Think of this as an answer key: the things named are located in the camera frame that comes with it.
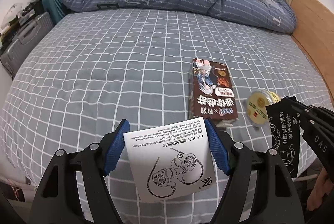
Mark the wooden headboard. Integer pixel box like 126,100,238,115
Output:
291,0,333,97

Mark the black wet wipe packet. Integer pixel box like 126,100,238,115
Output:
266,96,300,178

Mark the teal suitcase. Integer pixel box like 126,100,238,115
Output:
42,0,70,25

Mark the grey checked bed cover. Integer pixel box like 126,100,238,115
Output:
0,8,332,224

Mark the yellow round plastic jar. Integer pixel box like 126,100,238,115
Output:
246,89,280,127

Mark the grey suitcase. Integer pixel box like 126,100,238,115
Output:
1,12,54,79

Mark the white earphone box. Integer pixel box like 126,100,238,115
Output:
124,118,216,203

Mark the person's right hand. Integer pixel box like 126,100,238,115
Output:
306,167,333,211

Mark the clutter pile on suitcase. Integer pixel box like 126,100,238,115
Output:
1,0,46,48

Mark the brown cookie box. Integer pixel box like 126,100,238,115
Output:
189,58,238,128

